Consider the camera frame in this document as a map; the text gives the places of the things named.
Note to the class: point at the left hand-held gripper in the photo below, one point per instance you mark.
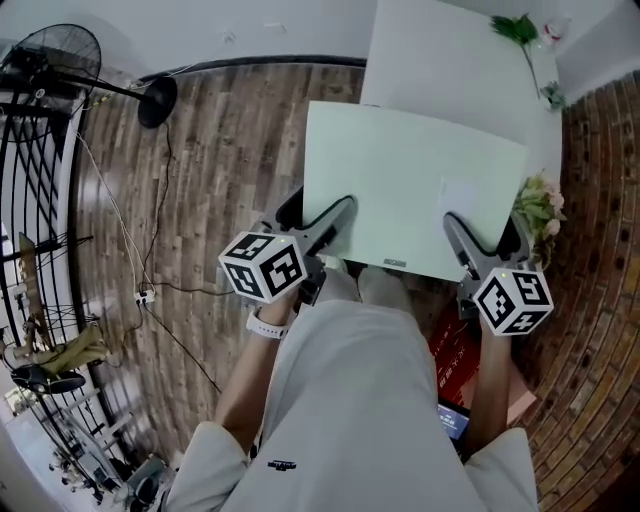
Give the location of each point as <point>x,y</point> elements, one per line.
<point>262,267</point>

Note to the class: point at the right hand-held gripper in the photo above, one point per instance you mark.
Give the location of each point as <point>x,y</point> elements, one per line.
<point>515,302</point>

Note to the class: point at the pale green folder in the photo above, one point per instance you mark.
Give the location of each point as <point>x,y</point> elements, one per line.
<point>410,190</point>

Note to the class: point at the person's left forearm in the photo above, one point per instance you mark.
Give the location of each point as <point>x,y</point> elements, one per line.
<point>250,390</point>

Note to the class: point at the person's right forearm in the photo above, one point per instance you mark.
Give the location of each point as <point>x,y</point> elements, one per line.
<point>492,395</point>

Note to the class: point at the pink and green flower bouquet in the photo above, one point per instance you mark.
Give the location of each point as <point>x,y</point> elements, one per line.
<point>540,205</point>

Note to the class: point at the person's beige trousers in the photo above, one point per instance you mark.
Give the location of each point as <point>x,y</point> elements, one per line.
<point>380,287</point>

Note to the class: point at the red cardboard box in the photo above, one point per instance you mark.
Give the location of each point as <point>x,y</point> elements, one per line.
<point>452,350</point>

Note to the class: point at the white wristwatch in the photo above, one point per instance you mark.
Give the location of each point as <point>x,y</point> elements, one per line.
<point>265,327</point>

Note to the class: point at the small pale artificial flower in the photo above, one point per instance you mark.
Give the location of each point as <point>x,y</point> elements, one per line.
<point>554,96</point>

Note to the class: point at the dark tablet screen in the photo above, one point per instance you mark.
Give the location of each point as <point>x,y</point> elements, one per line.
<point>452,420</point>

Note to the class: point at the white power strip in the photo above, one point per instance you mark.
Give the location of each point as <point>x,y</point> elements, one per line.
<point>144,297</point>

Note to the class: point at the person's white shirt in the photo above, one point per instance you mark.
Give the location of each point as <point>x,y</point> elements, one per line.
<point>350,425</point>

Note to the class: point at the green artificial leaf stem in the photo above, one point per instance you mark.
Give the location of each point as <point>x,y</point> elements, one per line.
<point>515,27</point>

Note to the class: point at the olive green cloth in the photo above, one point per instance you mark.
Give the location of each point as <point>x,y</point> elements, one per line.
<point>75,350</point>

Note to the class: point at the black metal railing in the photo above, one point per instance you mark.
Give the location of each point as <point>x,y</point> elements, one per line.
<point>30,165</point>

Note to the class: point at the black standing fan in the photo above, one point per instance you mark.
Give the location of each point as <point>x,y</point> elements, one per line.
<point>65,60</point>

